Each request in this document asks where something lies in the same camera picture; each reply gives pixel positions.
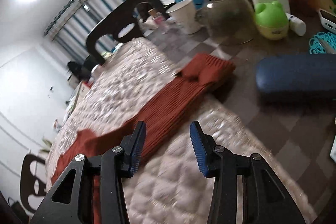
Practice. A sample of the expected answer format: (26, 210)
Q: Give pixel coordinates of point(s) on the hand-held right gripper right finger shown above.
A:
(198, 150)

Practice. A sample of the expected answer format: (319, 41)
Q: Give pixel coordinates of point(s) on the white paper cup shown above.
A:
(185, 16)

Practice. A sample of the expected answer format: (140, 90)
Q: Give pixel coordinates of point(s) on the rust red knitted sweater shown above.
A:
(162, 108)

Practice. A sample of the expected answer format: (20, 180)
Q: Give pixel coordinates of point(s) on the dark wooden chair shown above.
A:
(105, 29)
(25, 174)

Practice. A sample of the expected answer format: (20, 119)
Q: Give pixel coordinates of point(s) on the round glass jar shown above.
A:
(228, 19)

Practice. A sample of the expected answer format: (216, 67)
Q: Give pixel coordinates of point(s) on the black bag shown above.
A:
(77, 70)

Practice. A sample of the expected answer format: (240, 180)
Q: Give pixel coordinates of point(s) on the white electronic device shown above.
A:
(328, 22)

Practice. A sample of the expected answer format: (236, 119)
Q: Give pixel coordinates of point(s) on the green frog-shaped container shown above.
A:
(270, 22)

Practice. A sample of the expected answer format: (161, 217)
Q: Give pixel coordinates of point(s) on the blue glasses case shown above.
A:
(294, 74)

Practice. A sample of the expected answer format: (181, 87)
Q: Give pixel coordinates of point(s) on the green potted plant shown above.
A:
(46, 146)

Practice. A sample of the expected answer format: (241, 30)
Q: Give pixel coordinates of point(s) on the small white bottle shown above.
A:
(296, 24)

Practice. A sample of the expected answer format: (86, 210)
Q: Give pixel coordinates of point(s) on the teal lattice trivet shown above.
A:
(315, 45)

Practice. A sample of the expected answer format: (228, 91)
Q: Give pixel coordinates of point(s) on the blue striped curtain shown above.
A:
(86, 8)

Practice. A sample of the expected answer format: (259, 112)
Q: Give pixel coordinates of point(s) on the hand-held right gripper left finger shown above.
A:
(137, 150)

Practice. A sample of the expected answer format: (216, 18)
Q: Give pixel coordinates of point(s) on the beige quilted table cover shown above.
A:
(118, 82)

